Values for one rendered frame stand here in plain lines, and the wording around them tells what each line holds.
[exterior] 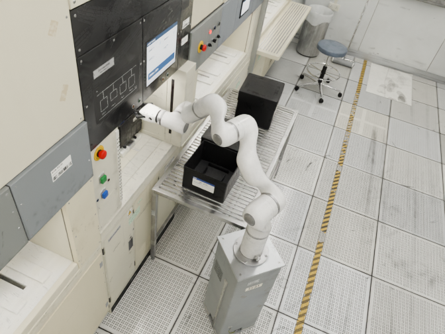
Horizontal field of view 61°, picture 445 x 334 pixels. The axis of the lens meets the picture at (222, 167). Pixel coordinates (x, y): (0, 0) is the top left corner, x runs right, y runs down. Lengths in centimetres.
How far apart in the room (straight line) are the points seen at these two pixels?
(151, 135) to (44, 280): 107
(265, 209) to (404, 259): 199
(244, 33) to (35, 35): 252
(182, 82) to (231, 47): 153
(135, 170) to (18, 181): 104
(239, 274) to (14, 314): 100
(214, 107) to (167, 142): 79
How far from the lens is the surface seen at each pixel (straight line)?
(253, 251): 197
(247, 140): 169
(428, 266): 358
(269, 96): 272
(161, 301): 272
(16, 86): 115
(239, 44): 354
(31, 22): 114
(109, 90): 152
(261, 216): 169
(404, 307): 324
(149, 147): 236
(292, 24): 440
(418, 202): 405
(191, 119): 184
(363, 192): 382
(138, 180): 216
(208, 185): 217
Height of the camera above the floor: 244
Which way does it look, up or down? 43 degrees down
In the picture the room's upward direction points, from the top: 11 degrees clockwise
